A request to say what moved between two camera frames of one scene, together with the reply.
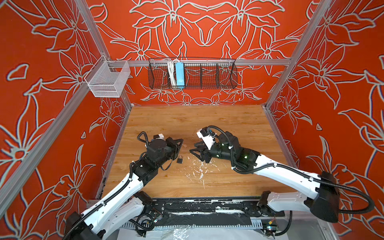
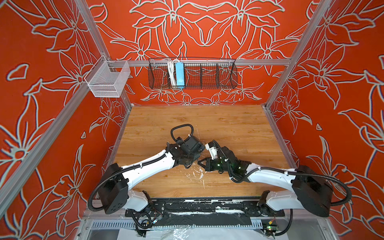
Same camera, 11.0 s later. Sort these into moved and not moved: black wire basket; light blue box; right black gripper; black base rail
Moved: right black gripper
Not moved: black wire basket; black base rail; light blue box
